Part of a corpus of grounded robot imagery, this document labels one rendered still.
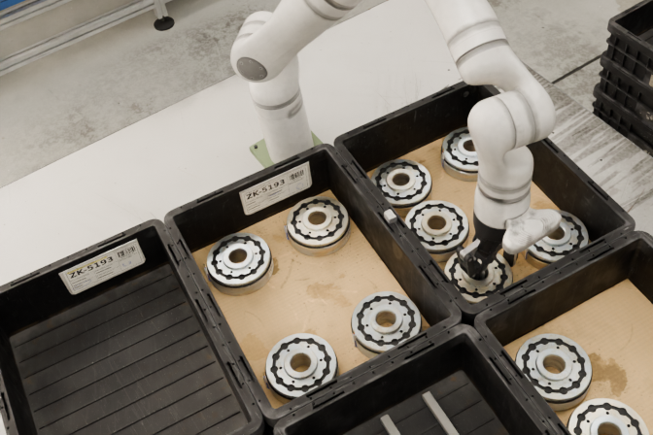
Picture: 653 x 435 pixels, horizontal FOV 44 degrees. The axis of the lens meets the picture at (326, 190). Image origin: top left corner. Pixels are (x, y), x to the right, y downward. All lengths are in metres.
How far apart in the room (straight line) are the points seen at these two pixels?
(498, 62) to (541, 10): 2.14
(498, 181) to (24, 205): 1.01
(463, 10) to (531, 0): 2.17
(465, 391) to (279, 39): 0.61
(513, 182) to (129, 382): 0.62
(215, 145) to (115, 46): 1.57
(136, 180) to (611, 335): 0.95
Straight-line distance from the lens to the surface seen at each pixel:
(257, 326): 1.24
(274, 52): 1.32
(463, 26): 1.01
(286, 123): 1.49
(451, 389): 1.17
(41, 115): 3.01
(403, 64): 1.80
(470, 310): 1.12
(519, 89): 1.01
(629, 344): 1.24
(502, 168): 1.02
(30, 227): 1.66
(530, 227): 1.09
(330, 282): 1.27
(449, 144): 1.41
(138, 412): 1.22
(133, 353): 1.27
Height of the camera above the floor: 1.87
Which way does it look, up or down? 49 degrees down
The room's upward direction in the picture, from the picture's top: 8 degrees counter-clockwise
